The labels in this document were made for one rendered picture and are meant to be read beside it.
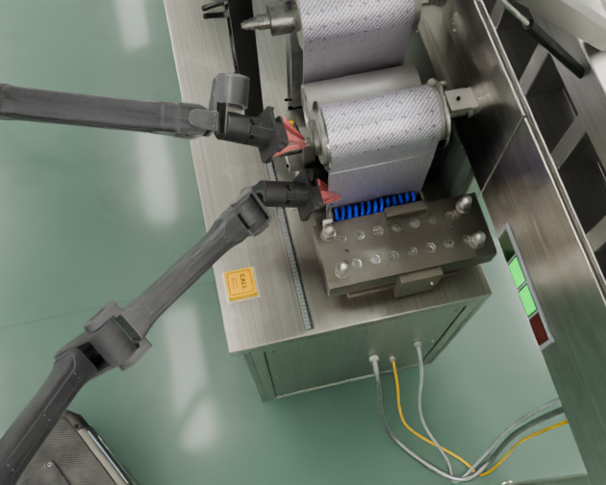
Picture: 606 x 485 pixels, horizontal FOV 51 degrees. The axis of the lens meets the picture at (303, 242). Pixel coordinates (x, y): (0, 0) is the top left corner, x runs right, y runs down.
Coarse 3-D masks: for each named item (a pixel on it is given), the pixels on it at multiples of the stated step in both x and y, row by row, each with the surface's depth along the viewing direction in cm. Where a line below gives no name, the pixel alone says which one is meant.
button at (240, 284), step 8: (224, 272) 155; (232, 272) 155; (240, 272) 155; (248, 272) 155; (232, 280) 154; (240, 280) 154; (248, 280) 154; (232, 288) 154; (240, 288) 154; (248, 288) 154; (232, 296) 153; (240, 296) 153; (248, 296) 155
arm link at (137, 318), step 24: (240, 216) 131; (264, 216) 134; (216, 240) 126; (240, 240) 129; (192, 264) 122; (168, 288) 119; (96, 312) 115; (120, 312) 114; (144, 312) 116; (144, 336) 116
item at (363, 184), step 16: (400, 160) 136; (416, 160) 137; (432, 160) 139; (336, 176) 136; (352, 176) 138; (368, 176) 140; (384, 176) 141; (400, 176) 143; (416, 176) 145; (336, 192) 143; (352, 192) 145; (368, 192) 147; (384, 192) 149; (400, 192) 151; (416, 192) 153
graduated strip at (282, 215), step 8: (272, 160) 170; (272, 168) 169; (272, 176) 168; (280, 208) 165; (280, 216) 164; (280, 224) 163; (288, 224) 163; (288, 232) 162; (288, 240) 161; (288, 248) 160; (288, 256) 159; (296, 264) 159; (296, 272) 158; (296, 280) 157; (296, 288) 156; (304, 296) 155; (304, 304) 154; (304, 312) 154; (304, 320) 153; (312, 320) 153; (312, 328) 152
